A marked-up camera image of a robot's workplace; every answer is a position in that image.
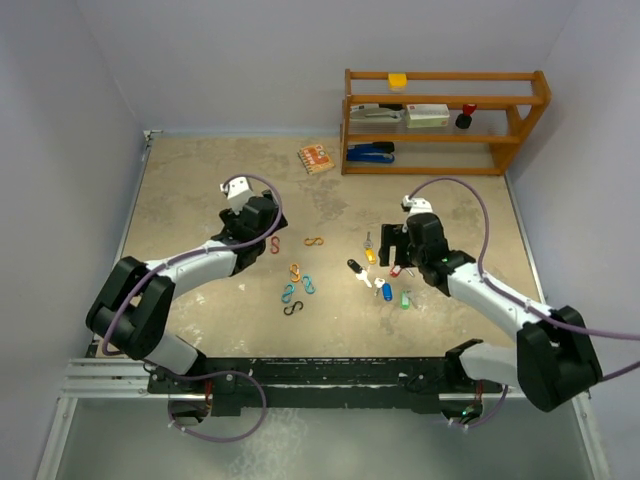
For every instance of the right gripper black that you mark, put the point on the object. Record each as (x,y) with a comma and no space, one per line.
(389,236)

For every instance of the orange S carabiner far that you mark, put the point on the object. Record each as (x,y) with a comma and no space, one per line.
(315,241)

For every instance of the silver key with green tag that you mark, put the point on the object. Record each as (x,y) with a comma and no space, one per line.
(407,300)

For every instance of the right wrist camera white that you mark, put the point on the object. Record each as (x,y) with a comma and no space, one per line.
(415,205)

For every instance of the light-blue S carabiner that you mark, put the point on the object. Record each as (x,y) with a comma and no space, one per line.
(307,283)

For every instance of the orange s carabiner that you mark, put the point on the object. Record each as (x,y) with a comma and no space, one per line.
(315,241)
(295,273)

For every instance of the silver key with black tag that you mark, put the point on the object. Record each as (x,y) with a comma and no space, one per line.
(360,272)

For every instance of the red black stamp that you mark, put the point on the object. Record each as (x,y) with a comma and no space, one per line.
(464,118)

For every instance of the white red box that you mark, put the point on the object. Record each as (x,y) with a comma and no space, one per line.
(427,115)

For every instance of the wooden shelf rack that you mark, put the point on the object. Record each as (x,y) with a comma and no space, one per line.
(509,106)

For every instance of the white stapler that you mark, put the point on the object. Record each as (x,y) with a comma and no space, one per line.
(376,113)

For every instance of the red S carabiner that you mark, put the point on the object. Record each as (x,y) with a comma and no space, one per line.
(274,245)

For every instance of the black base frame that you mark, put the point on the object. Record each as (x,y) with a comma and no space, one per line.
(384,383)

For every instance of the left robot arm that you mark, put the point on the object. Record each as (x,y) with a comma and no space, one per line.
(131,311)

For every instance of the orange spiral notebook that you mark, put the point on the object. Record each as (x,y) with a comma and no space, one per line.
(315,159)

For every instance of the teal S carabiner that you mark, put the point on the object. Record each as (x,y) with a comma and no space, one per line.
(288,292)

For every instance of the silver key with yellow tag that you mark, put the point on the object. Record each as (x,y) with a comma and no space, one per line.
(369,250)

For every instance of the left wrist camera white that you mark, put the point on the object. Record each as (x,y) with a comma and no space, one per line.
(237,191)

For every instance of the silver key with dark-blue tag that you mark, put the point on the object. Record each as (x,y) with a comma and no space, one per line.
(383,289)

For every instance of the blue black stapler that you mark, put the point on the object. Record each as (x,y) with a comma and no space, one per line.
(380,152)

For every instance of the yellow box on shelf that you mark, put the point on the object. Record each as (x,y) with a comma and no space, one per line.
(397,82)

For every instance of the silver key with red tag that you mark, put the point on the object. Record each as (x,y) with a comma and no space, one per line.
(397,270)

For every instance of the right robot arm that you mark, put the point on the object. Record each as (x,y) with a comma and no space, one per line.
(552,360)

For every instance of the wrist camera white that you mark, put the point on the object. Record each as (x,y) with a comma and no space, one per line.
(415,205)
(237,191)

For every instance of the orange S carabiner near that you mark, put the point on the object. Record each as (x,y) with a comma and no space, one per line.
(295,273)

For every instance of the black S carabiner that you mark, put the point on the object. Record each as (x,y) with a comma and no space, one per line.
(293,308)

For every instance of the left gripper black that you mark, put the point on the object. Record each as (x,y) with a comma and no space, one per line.
(229,218)

